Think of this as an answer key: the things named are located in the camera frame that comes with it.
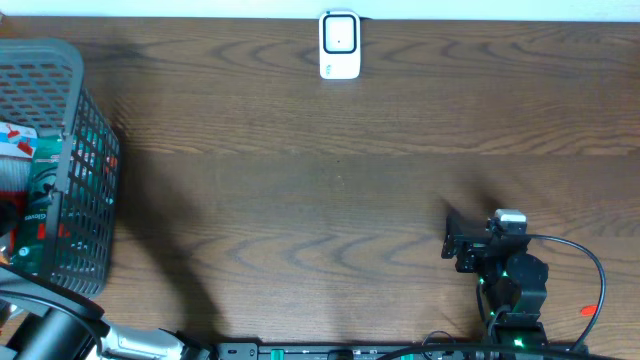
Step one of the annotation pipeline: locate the green grip gloves package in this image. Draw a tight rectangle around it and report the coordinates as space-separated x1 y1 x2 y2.
10 136 63 274

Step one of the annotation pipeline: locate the red dustpan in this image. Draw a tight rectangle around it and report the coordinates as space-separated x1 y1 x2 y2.
1 121 38 255

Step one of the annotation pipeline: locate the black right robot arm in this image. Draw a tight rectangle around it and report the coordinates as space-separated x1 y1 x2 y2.
441 209 549 348

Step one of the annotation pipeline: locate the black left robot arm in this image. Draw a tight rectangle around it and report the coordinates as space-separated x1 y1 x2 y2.
1 265 218 360

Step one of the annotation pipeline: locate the white barcode scanner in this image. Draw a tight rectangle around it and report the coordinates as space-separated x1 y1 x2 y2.
318 10 362 80

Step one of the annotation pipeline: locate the red sticker on table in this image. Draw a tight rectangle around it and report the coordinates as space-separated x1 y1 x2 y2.
580 304 598 316

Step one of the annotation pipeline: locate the grey plastic basket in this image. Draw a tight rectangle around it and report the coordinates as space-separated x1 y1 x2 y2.
1 39 120 298

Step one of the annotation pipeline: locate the black right camera cable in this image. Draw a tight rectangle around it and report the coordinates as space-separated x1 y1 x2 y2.
524 233 608 354

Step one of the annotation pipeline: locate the black mounting rail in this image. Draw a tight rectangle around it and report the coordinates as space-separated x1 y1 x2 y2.
211 342 597 360

